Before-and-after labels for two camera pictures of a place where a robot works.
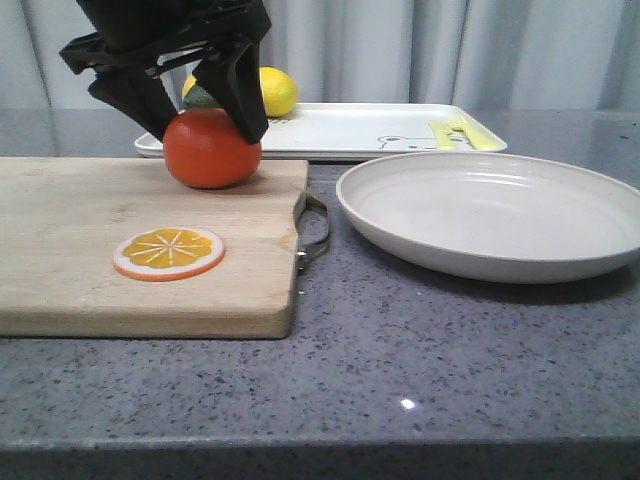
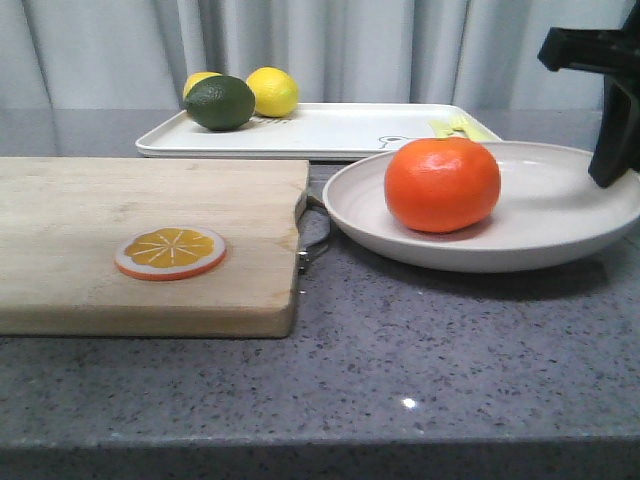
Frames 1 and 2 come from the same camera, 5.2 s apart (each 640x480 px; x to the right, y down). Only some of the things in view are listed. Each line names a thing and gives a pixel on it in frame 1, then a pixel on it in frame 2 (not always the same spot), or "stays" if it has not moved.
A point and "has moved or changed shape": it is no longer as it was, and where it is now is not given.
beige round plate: (499, 218) has moved or changed shape
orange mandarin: (206, 150) -> (436, 185)
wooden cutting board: (62, 218) stays
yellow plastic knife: (446, 134) stays
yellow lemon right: (279, 92) stays
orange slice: (168, 253) stays
